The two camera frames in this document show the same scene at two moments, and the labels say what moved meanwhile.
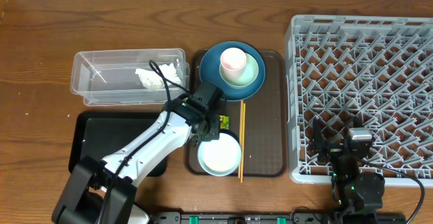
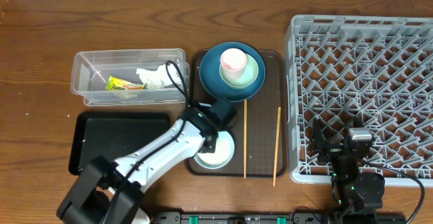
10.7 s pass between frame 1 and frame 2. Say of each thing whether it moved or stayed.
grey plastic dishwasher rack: stayed
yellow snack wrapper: moved
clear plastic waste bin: stayed
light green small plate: stayed
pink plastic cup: stayed
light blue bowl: moved
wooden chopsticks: moved
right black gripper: stayed
